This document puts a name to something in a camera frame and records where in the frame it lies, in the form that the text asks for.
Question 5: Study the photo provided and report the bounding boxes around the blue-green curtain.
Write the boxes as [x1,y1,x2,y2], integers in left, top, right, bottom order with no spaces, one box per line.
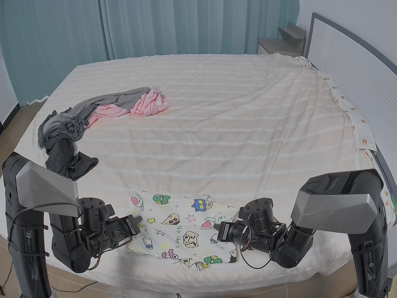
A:
[0,0,109,105]
[99,0,302,61]

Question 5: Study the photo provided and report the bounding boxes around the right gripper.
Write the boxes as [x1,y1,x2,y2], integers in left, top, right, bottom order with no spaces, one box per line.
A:
[213,222,249,244]

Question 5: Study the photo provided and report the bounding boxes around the bed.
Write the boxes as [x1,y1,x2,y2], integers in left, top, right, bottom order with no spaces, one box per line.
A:
[6,12,397,288]

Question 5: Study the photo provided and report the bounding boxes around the white printed pyjama top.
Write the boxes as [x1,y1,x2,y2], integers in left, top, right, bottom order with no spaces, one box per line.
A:
[127,191,240,272]

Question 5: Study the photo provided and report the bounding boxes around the dark grey garment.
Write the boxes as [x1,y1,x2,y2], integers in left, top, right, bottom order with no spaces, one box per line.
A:
[45,138,99,181]

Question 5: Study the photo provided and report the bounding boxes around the white printed pillow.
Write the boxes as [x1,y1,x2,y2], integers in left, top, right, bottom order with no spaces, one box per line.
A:
[296,55,378,153]

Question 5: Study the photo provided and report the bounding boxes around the pink garment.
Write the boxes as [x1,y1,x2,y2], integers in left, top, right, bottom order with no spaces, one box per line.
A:
[84,86,172,129]

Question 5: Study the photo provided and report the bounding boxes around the grey bedside table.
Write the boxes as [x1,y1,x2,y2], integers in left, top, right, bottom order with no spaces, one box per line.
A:
[257,22,307,56]

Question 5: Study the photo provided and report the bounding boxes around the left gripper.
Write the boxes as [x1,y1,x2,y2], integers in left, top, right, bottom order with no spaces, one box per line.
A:
[104,216,144,244]

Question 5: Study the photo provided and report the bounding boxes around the black cable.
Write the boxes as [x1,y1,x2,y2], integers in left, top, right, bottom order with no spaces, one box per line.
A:
[239,242,273,270]
[51,280,98,293]

